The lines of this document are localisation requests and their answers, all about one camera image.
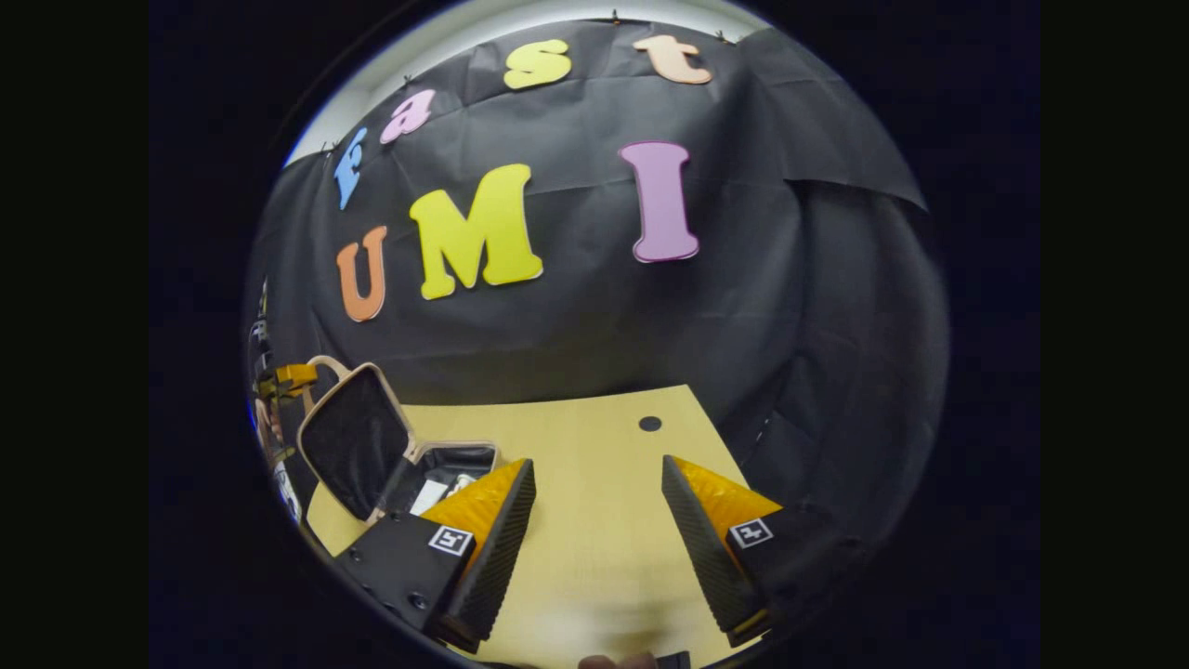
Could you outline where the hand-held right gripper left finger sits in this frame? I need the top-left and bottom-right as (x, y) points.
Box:
(334, 457), (538, 655)

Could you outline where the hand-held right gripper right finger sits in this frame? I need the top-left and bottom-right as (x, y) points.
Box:
(660, 454), (860, 649)

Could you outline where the beige pink suitcase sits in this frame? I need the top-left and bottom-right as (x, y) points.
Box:
(295, 355), (503, 529)

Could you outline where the white rectangular tube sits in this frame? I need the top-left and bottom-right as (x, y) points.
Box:
(409, 478), (451, 518)

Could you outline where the black backdrop cloth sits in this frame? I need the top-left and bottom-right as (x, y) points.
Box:
(246, 19), (950, 577)

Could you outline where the row of black clips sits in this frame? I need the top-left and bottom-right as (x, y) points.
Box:
(320, 9), (727, 154)

